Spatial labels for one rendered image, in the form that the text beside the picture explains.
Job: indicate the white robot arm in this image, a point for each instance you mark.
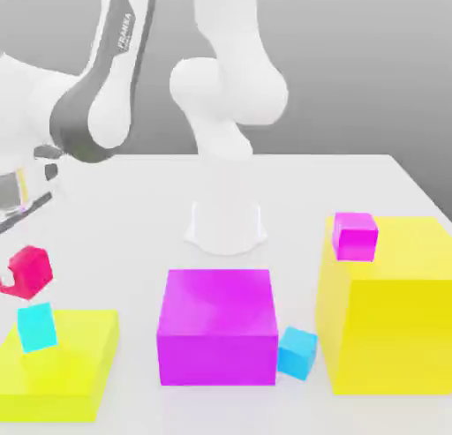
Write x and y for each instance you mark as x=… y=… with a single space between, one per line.
x=229 y=89

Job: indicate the small sky blue cube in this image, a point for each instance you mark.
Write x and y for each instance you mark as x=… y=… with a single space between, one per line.
x=296 y=354

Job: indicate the small cyan cube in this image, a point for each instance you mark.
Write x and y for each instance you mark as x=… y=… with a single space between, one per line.
x=37 y=327

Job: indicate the small magenta cube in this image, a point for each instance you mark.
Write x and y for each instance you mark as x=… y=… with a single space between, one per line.
x=355 y=239

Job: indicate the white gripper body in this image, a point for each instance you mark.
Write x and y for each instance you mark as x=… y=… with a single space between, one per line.
x=24 y=226

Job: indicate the large magenta box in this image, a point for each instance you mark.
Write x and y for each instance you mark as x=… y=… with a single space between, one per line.
x=215 y=332

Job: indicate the small red cube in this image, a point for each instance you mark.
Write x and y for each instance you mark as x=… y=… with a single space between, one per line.
x=31 y=272

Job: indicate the large lime yellow box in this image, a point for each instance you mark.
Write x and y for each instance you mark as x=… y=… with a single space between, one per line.
x=67 y=378

